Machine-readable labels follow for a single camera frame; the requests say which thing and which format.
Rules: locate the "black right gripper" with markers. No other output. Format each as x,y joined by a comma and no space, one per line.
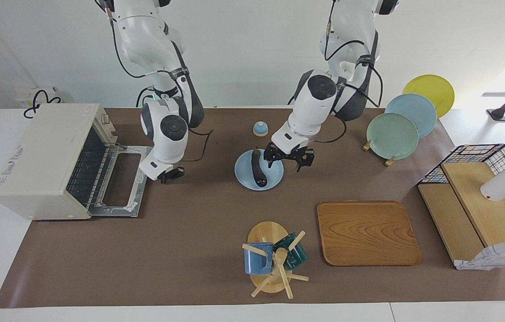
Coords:
173,174

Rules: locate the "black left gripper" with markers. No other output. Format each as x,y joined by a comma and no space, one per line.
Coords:
290,152

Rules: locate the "dark purple eggplant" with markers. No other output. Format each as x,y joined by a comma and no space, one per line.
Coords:
259,172

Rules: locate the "small light blue plate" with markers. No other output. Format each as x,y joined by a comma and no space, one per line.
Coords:
246,176

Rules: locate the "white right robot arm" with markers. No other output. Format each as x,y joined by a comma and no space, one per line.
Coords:
163,152

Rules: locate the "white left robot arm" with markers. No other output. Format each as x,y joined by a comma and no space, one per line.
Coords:
310,116

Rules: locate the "cream toaster oven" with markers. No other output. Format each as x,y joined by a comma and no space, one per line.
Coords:
33,156

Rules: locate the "blue bell wooden knob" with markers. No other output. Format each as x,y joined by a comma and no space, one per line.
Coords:
260,129

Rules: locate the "brown table mat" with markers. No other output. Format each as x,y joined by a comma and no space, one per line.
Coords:
190,214

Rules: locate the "wooden mug tree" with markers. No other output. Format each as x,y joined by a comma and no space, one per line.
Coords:
268,230

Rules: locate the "dark green mug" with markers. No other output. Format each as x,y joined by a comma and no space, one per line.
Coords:
295,255

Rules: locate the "wooden plate rack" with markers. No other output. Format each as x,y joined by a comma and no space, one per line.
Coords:
390,160

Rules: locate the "blue mug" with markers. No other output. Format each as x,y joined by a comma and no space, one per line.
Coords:
254,261

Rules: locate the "pale green plate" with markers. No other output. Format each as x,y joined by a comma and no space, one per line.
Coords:
391,136

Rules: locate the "wooden serving tray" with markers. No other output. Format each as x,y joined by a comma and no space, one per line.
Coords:
368,232

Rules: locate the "large light blue plate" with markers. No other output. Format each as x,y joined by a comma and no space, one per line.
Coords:
413,107

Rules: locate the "yellow plate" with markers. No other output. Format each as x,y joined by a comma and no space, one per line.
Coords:
431,89

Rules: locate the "wooden step shelf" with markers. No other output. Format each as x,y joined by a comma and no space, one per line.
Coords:
485,210

